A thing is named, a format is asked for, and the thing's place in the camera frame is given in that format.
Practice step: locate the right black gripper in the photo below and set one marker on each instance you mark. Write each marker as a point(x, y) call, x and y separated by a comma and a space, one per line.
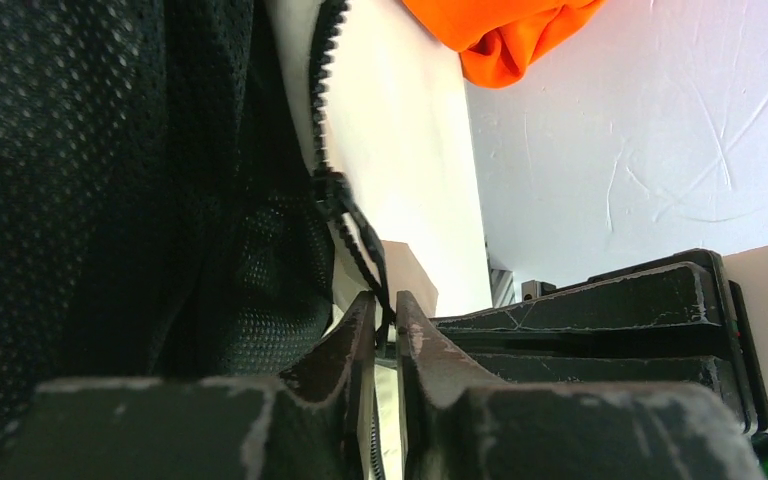
point(674, 319)

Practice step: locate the beige zip jacket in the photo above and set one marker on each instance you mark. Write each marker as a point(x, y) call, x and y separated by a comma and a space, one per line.
point(191, 189)

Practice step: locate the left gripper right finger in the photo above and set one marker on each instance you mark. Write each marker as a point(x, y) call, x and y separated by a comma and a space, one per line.
point(460, 421)

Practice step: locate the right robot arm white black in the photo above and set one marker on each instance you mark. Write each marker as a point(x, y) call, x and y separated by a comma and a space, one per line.
point(749, 269)

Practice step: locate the orange jacket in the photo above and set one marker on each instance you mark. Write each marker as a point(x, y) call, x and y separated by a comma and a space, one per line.
point(497, 40)

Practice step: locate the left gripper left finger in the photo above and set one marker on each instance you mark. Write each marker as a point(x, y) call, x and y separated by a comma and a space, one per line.
point(310, 421)

